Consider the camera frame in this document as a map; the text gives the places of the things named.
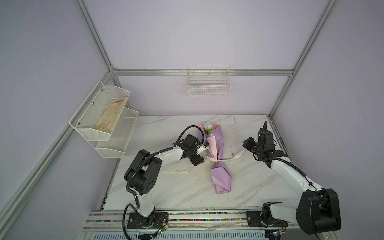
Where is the aluminium front rail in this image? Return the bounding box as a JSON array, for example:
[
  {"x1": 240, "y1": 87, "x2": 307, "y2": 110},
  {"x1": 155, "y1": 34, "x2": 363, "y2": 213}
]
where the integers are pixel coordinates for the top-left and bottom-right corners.
[{"x1": 82, "y1": 209, "x2": 300, "y2": 232}]

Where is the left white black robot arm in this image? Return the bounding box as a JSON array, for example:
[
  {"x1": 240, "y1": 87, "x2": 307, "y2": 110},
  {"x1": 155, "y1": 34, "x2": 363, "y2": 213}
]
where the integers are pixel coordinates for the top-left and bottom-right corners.
[{"x1": 122, "y1": 125, "x2": 209, "y2": 240}]

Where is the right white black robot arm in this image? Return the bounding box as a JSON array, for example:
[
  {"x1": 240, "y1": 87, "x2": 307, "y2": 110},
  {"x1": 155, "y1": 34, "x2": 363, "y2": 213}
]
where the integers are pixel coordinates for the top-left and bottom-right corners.
[{"x1": 243, "y1": 122, "x2": 342, "y2": 237}]

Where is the white ribbon string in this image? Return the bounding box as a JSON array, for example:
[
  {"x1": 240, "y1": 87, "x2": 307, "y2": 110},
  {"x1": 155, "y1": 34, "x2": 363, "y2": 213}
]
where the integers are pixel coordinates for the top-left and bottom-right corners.
[{"x1": 160, "y1": 148, "x2": 246, "y2": 176}]

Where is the white mesh shelf basket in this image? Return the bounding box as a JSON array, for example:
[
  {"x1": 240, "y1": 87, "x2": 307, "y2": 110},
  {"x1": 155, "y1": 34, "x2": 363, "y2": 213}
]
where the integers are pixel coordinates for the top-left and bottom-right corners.
[
  {"x1": 69, "y1": 82, "x2": 130, "y2": 142},
  {"x1": 95, "y1": 108, "x2": 139, "y2": 159}
]

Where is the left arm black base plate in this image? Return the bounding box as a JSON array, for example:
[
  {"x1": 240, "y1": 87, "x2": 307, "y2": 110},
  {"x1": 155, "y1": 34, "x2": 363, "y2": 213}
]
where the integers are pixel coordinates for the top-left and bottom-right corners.
[{"x1": 126, "y1": 212, "x2": 169, "y2": 229}]

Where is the white mesh lower shelf basket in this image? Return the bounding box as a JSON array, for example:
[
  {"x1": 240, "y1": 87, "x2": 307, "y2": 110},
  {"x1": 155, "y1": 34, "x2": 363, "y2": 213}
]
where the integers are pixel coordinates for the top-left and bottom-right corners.
[{"x1": 95, "y1": 108, "x2": 139, "y2": 159}]

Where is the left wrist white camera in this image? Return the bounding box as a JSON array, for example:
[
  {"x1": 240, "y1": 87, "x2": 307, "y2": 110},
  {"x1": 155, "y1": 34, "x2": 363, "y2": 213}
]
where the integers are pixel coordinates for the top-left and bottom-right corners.
[{"x1": 196, "y1": 141, "x2": 210, "y2": 155}]

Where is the beige cloth in basket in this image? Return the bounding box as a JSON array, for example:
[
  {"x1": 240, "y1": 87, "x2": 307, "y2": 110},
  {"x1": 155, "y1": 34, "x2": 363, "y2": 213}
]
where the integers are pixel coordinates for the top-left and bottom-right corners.
[{"x1": 94, "y1": 97, "x2": 128, "y2": 134}]

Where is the pink purple wrapping paper sheet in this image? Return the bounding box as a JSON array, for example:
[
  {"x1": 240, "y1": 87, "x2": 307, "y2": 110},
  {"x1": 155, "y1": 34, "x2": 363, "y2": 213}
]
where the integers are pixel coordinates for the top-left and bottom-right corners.
[{"x1": 200, "y1": 124, "x2": 232, "y2": 194}]

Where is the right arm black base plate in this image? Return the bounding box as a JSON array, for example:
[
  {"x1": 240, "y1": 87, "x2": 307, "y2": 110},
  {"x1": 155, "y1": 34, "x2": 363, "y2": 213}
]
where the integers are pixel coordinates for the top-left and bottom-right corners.
[{"x1": 246, "y1": 211, "x2": 287, "y2": 228}]

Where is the white blue fake rose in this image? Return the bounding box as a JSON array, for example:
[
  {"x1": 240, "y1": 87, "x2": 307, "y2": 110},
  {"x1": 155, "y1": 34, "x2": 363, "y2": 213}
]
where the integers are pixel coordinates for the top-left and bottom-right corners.
[{"x1": 202, "y1": 122, "x2": 215, "y2": 135}]

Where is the white wire wall basket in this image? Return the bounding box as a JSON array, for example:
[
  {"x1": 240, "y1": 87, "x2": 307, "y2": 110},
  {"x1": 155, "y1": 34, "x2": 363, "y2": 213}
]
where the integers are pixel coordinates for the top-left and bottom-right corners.
[{"x1": 187, "y1": 65, "x2": 232, "y2": 97}]

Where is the white mesh upper shelf basket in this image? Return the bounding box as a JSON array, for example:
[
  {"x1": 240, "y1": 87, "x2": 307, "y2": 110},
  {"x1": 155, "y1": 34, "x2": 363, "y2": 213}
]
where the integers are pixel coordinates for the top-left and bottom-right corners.
[{"x1": 69, "y1": 82, "x2": 130, "y2": 142}]

